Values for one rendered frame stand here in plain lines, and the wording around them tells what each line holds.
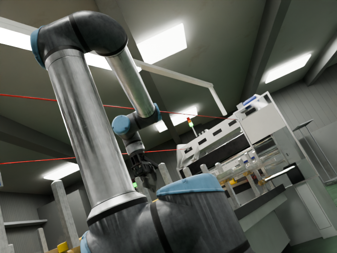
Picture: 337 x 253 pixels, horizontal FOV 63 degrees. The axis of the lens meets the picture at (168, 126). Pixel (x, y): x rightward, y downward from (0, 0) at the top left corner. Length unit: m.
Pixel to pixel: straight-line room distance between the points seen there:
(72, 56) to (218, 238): 0.59
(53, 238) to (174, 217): 8.90
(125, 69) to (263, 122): 2.80
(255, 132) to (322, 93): 7.06
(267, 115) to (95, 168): 3.08
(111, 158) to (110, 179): 0.05
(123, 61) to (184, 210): 0.55
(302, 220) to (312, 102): 6.92
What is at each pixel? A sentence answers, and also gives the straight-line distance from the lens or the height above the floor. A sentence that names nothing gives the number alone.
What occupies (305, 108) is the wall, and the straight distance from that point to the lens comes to 10.18.
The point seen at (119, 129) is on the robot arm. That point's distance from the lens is 1.29.
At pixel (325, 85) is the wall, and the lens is 10.69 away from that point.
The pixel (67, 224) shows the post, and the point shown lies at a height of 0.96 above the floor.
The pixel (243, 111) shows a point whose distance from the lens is 3.71.
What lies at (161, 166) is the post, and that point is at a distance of 1.80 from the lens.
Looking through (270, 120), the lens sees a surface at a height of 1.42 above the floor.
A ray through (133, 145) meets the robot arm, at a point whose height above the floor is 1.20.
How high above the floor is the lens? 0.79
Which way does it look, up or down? 18 degrees up
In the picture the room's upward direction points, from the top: 24 degrees counter-clockwise
